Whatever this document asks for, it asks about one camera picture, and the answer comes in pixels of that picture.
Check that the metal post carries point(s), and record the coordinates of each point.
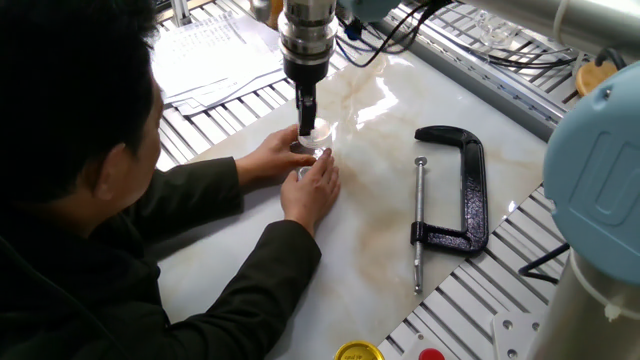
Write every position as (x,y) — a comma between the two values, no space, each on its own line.
(180,12)

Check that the wooden block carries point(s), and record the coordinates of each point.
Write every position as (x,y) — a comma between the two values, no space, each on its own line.
(274,11)

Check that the stack of printed papers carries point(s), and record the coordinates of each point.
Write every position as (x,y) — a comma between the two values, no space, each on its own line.
(220,65)

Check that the person with black hair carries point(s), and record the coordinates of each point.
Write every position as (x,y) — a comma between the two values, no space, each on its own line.
(65,125)

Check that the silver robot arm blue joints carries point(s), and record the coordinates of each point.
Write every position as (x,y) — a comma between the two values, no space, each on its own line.
(595,170)

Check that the white box with red button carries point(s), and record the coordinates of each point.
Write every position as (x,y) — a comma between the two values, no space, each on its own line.
(430,354)

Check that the marble pattern tile board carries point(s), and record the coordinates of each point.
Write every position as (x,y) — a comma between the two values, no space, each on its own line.
(390,200)

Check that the black computer keyboard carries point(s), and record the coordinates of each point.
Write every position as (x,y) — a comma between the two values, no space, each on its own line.
(161,3)

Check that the yellow metal lid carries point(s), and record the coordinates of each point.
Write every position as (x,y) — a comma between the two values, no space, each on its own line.
(358,351)

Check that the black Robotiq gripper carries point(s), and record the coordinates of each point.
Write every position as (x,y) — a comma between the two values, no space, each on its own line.
(306,75)

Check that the right forearm dark sleeve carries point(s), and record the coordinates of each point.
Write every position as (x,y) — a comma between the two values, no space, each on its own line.
(250,295)

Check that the clear glass cup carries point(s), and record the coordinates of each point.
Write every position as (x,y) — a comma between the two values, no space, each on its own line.
(495,27)

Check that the person's left hand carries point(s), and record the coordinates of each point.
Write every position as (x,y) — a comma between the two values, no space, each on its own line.
(270,157)

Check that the black metal C-clamp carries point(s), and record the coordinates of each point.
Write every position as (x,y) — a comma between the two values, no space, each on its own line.
(472,200)

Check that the aluminium profile rail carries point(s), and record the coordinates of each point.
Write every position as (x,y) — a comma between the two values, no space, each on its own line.
(475,80)

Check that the person's right hand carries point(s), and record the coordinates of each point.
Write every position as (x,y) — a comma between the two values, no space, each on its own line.
(310,192)

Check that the white perforated plate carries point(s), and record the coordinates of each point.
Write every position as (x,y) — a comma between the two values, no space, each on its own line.
(515,340)

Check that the round wooden stand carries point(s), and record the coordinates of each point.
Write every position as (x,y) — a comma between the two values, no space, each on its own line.
(595,77)

